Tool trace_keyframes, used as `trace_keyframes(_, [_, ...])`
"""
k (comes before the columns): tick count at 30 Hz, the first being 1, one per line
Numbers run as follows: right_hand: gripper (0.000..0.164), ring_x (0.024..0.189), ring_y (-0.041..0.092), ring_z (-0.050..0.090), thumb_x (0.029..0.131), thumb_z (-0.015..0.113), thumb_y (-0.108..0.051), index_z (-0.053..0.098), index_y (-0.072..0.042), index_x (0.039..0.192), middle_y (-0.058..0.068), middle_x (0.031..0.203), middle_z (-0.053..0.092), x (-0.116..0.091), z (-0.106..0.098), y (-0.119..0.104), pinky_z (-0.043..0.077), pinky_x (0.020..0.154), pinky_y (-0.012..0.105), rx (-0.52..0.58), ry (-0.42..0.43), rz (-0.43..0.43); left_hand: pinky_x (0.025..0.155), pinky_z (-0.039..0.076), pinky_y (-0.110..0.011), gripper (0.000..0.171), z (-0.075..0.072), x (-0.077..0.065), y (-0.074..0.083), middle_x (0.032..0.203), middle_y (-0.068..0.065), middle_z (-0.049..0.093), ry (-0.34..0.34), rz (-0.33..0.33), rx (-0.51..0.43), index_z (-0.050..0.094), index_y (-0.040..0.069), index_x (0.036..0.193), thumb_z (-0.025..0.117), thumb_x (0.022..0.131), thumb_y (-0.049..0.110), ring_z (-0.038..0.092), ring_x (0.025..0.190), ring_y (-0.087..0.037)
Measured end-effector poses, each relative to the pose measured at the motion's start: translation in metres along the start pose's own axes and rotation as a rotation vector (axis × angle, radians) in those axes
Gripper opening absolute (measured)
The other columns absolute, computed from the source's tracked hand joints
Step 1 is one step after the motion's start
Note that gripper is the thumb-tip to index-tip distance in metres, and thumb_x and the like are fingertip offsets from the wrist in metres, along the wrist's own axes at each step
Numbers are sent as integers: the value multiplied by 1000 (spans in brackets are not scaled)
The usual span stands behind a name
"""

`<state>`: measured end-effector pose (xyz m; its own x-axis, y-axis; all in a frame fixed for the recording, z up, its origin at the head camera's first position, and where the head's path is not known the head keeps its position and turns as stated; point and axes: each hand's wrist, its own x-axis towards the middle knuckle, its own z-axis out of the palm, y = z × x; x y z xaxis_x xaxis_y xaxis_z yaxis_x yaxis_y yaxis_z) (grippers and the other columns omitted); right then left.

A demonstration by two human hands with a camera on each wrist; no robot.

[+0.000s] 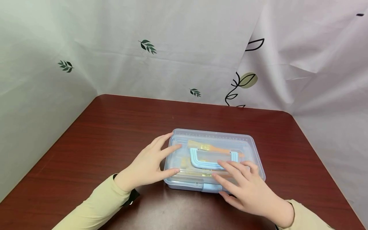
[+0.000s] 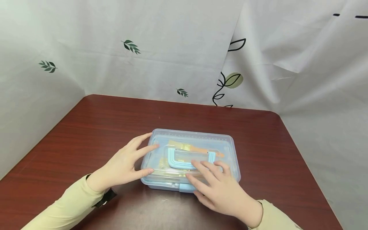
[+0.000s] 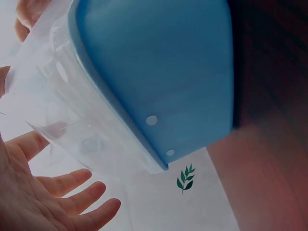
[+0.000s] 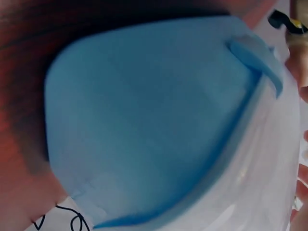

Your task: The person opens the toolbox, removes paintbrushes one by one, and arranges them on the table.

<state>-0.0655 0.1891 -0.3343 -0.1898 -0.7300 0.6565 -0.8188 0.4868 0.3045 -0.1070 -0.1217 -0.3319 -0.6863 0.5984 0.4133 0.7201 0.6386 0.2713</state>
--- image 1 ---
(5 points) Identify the person's left forearm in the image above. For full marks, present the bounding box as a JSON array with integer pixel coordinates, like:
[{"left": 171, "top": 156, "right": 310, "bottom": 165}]
[{"left": 52, "top": 174, "right": 133, "bottom": 230}]

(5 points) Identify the orange handled paint brush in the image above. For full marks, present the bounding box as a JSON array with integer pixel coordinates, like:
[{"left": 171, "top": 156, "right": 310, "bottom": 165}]
[{"left": 187, "top": 140, "right": 245, "bottom": 157}]

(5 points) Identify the person's right forearm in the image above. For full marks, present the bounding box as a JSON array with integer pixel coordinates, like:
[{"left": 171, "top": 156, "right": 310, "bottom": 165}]
[{"left": 275, "top": 200, "right": 336, "bottom": 230}]

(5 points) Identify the wooden paint brush gold ferrule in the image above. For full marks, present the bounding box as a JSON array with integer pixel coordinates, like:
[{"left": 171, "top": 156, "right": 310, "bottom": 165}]
[{"left": 178, "top": 157, "right": 228, "bottom": 179}]

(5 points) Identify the clear plastic box blue handle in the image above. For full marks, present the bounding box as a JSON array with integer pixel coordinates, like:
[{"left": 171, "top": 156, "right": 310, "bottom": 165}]
[{"left": 163, "top": 128, "right": 266, "bottom": 194}]

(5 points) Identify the person's left hand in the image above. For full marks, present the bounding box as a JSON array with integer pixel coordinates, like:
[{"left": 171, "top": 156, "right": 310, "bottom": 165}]
[{"left": 114, "top": 132, "right": 182, "bottom": 192}]

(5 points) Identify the person's right hand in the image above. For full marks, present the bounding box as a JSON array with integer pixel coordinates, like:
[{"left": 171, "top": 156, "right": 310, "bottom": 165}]
[{"left": 212, "top": 160, "right": 295, "bottom": 228}]

